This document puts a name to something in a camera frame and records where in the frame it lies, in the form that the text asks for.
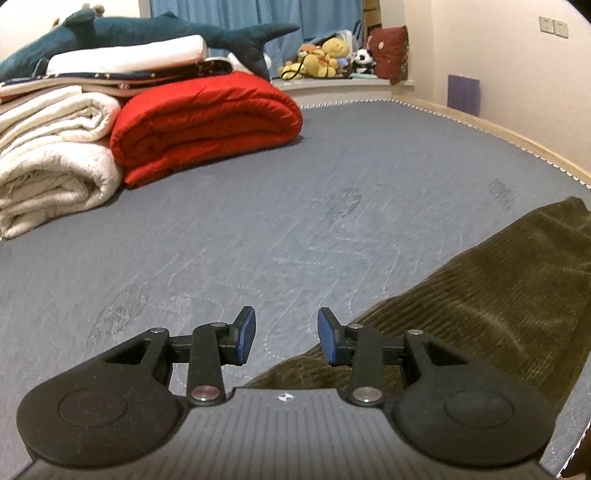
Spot white window ledge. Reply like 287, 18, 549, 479
271, 75, 416, 110

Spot blue shark plush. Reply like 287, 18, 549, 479
0, 10, 301, 84

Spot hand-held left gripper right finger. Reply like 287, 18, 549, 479
317, 307, 467, 407

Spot grey mattress bed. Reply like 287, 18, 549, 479
0, 96, 591, 480

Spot red folded quilt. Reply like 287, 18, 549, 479
110, 71, 304, 188

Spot yellow plush toy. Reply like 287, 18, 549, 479
278, 37, 352, 82

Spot red cushion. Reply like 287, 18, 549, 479
367, 25, 410, 87

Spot olive corduroy pants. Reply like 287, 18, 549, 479
242, 196, 591, 416

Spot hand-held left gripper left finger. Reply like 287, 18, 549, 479
99, 306, 257, 407

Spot white pillow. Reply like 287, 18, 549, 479
46, 34, 209, 75

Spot dark star print blanket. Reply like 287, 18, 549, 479
0, 58, 235, 101

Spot white folded blanket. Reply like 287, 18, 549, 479
0, 85, 124, 241

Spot blue curtain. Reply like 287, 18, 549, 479
148, 0, 366, 80

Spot purple wall panel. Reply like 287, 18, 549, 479
447, 74, 481, 117

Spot panda plush toy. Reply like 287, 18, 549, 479
352, 48, 378, 75

